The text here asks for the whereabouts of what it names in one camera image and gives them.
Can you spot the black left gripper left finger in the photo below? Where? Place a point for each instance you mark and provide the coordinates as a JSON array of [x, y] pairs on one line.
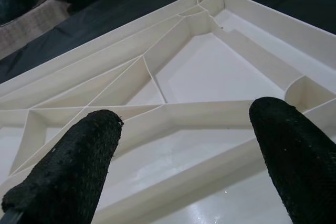
[[68, 171]]

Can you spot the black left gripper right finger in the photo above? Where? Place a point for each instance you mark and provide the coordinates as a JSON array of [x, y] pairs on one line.
[[302, 166]]

